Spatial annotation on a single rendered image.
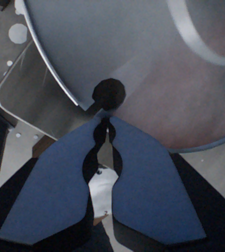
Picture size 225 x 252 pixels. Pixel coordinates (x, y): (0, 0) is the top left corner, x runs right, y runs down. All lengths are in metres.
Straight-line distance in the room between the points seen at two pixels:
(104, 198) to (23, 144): 0.51
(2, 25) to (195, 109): 0.83
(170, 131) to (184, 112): 0.02
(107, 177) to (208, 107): 0.61
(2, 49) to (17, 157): 0.56
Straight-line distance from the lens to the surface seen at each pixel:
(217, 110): 0.19
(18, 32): 0.25
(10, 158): 1.14
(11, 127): 1.01
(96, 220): 1.02
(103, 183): 0.77
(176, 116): 0.16
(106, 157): 0.15
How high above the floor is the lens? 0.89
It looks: 55 degrees down
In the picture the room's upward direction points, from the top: 147 degrees clockwise
